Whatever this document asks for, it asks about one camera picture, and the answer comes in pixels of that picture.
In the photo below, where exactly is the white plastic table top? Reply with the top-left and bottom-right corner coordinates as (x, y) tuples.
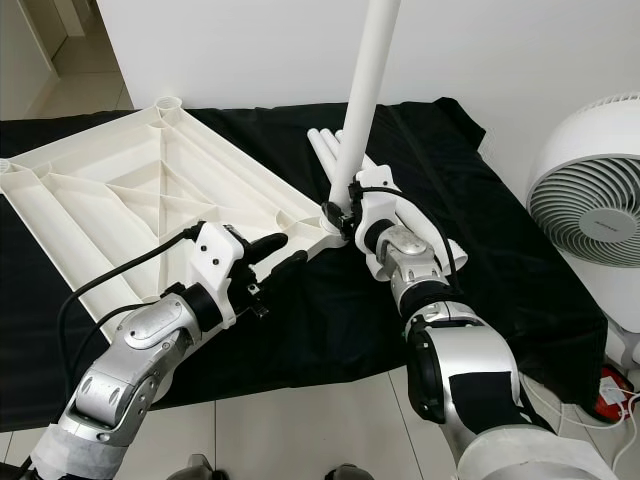
(0, 96), (346, 336)

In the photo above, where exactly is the black cloth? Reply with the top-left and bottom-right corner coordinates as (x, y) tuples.
(0, 97), (611, 433)

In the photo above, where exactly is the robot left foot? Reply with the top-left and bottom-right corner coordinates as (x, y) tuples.
(175, 455), (221, 480)

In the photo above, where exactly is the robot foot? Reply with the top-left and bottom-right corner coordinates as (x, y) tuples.
(320, 463), (376, 480)
(175, 455), (221, 480)

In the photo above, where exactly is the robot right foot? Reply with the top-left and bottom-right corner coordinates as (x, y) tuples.
(320, 463), (376, 480)

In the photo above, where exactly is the white round fan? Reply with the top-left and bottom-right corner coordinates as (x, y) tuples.
(525, 93), (640, 361)

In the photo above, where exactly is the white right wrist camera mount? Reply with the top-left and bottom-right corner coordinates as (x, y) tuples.
(350, 168), (406, 256)

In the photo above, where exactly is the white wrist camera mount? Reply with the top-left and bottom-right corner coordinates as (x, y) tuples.
(350, 168), (406, 256)
(198, 222), (256, 331)

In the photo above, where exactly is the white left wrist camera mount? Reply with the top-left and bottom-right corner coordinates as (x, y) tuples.
(198, 222), (256, 331)

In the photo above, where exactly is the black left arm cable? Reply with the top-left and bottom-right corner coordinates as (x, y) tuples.
(58, 225), (199, 381)

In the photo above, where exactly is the thin white cable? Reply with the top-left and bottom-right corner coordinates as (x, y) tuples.
(525, 370), (640, 451)

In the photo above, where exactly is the beige door frame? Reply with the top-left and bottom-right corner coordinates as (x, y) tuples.
(10, 0), (63, 63)

